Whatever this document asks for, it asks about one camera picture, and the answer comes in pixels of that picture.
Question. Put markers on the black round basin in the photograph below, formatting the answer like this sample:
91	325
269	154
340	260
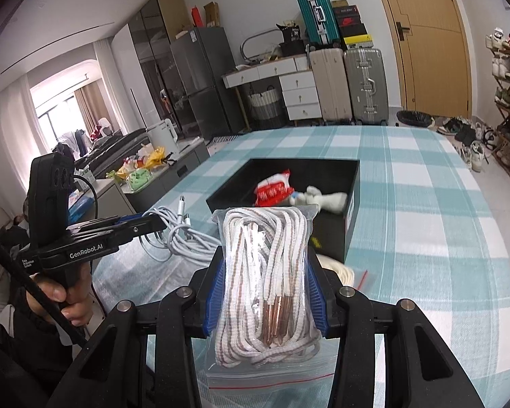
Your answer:
414	117

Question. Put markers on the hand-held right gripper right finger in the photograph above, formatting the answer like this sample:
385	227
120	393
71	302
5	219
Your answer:
318	301

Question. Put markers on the low grey cabinet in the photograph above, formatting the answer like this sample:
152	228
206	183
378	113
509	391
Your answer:
153	191

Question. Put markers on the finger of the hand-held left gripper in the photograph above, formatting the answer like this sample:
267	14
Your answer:
146	227
127	221

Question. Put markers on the woven laundry basket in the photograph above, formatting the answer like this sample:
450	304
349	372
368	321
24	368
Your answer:
264	104

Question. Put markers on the person's left hand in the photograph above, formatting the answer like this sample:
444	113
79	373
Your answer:
78	301

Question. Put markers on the clear bag of white shoelaces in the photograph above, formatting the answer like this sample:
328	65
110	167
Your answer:
263	272

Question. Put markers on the black shoebox red logo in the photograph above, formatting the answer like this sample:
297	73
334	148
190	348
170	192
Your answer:
350	21

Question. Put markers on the person's left forearm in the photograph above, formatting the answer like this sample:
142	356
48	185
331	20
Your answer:
25	369

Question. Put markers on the black storage case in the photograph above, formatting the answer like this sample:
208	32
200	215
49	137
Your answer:
292	49

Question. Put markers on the brown shoebox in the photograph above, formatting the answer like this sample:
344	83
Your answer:
342	4

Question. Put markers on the beige suitcase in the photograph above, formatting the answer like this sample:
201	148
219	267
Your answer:
329	85

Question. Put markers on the yellow plastic bag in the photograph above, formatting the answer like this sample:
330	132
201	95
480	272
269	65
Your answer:
156	157

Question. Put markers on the brown curtain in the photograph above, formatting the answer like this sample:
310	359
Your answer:
91	106

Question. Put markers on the black paper bag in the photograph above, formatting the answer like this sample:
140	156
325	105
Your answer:
291	34

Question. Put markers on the wooden door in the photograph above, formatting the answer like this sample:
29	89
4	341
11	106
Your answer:
433	42

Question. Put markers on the green plastic bag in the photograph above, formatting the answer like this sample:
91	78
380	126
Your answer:
138	179

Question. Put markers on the red snack packet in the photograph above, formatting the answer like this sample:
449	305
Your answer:
274	189

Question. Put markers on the dark glass cabinet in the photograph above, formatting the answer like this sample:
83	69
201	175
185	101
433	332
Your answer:
153	63

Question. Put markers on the white appliance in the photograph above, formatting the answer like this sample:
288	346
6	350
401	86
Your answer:
163	136

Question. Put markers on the scattered loose shoes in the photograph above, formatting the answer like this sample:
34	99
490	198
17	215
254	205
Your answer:
467	136

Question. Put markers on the oval metal frame mirror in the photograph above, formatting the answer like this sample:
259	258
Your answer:
248	42

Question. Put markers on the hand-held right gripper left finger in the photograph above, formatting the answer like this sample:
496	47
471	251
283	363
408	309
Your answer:
214	301

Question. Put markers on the teal suitcase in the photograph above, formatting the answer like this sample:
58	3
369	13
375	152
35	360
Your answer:
316	19

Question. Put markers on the silver suitcase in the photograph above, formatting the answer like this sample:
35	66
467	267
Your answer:
367	87

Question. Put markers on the dark sofa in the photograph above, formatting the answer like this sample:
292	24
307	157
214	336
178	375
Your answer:
114	148

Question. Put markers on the black cardboard box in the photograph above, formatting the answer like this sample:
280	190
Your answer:
238	187

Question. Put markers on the grey refrigerator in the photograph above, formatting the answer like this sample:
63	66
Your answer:
204	85

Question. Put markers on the small cardboard box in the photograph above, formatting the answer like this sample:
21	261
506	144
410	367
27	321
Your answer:
211	15

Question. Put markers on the large flat cardboard box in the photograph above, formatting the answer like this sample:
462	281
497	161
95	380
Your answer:
174	15

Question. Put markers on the red bag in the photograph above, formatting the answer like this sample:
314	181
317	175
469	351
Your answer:
197	17

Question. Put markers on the white desk with drawers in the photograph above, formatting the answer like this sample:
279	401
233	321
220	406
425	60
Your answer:
299	93

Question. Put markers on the ribbed floor grille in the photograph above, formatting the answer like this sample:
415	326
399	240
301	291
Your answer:
227	139

